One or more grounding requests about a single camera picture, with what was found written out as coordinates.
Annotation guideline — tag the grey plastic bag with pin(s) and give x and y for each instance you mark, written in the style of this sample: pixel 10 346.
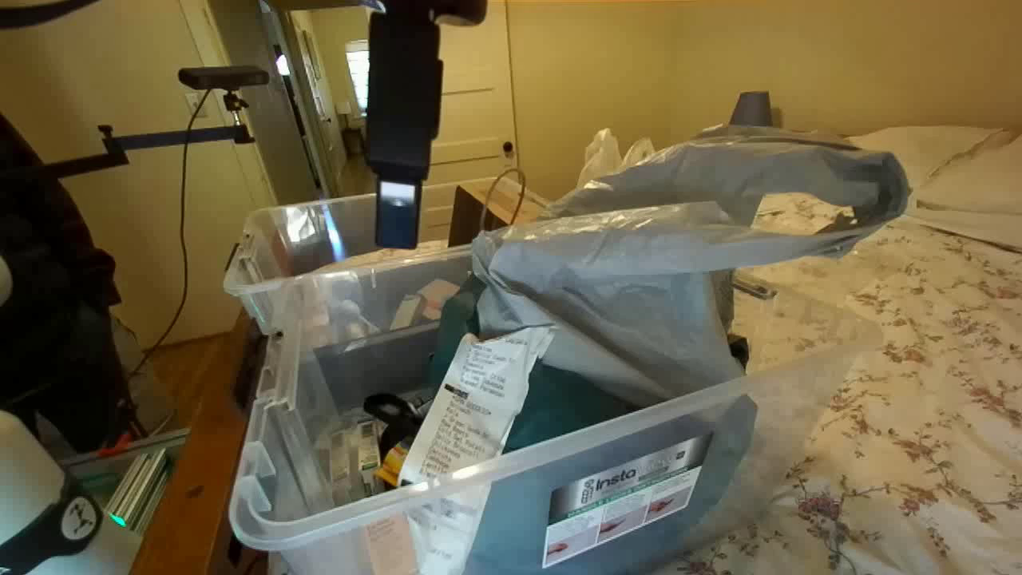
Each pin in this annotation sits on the grey plastic bag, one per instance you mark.
pixel 639 288

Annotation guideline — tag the black camera on stand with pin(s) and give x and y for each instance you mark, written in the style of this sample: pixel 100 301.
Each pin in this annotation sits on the black camera on stand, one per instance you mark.
pixel 222 78

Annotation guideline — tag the small yellow item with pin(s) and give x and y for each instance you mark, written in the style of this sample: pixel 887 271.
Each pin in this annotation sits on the small yellow item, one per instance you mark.
pixel 392 461

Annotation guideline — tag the large clear plastic bin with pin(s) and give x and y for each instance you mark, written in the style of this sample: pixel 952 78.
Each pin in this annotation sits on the large clear plastic bin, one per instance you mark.
pixel 639 467

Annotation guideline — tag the white pillow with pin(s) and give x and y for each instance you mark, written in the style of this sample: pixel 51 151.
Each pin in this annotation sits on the white pillow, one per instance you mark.
pixel 960 172

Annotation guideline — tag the floral bedspread bed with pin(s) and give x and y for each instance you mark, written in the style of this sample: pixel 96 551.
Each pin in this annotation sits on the floral bedspread bed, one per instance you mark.
pixel 915 405

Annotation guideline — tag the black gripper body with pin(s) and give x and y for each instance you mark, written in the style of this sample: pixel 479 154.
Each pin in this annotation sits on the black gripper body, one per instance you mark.
pixel 403 74

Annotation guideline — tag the grey lamp base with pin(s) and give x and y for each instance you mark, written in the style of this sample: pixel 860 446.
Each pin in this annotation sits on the grey lamp base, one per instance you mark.
pixel 750 111

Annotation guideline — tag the white and red bin label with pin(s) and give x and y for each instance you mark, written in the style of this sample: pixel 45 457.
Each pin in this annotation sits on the white and red bin label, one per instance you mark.
pixel 622 499

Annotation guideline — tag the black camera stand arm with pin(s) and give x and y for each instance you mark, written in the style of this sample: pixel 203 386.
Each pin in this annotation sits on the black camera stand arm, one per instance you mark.
pixel 159 142

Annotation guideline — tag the brown wooden nightstand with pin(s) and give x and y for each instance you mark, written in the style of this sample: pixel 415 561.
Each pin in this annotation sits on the brown wooden nightstand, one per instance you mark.
pixel 484 210

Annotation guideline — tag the clear small bottles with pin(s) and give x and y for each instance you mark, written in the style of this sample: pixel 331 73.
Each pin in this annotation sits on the clear small bottles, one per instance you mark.
pixel 351 457

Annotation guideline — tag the silver box with green light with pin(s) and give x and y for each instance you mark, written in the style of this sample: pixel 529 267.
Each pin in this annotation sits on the silver box with green light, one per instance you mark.
pixel 135 486

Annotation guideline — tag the white paper receipt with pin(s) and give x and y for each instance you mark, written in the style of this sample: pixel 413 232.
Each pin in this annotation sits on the white paper receipt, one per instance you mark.
pixel 467 412

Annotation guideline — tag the white panel door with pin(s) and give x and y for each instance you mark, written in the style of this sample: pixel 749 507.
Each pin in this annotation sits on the white panel door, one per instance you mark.
pixel 473 98

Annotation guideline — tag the person in dark clothes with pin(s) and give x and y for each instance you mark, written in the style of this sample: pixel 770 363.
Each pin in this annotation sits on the person in dark clothes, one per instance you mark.
pixel 49 307

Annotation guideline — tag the white crumpled plastic bag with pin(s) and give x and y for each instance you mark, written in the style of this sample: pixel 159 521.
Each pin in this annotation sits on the white crumpled plastic bag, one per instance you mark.
pixel 612 159

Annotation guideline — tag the black object in bin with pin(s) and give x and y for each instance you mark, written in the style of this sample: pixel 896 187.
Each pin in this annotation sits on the black object in bin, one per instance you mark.
pixel 391 406

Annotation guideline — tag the dark green cloth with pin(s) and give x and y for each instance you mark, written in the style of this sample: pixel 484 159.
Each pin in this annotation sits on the dark green cloth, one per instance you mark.
pixel 560 412

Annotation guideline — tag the black gripper finger with pale pad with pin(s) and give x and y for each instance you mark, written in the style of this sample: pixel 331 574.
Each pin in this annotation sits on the black gripper finger with pale pad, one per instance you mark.
pixel 397 211

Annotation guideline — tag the small clear plastic bin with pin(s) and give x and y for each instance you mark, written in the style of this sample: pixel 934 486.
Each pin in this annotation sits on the small clear plastic bin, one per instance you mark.
pixel 297 242

